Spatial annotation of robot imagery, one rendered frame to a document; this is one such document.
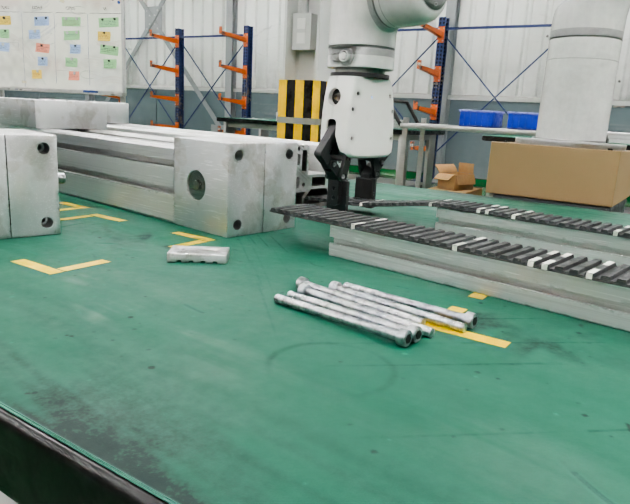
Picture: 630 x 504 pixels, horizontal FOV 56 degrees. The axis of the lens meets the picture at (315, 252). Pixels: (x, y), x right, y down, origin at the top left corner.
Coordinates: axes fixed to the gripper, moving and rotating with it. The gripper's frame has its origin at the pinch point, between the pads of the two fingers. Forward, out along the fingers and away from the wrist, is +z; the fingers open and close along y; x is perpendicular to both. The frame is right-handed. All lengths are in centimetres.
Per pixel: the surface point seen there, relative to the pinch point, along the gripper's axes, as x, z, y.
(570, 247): -29.4, 1.2, -2.0
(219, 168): -1.8, -4.6, -24.0
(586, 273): -36.9, -1.1, -21.5
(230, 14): 787, -162, 643
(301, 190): 6.0, -0.1, -3.5
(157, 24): 976, -153, 625
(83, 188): 25.9, 0.9, -24.1
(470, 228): -18.5, 1.2, -2.0
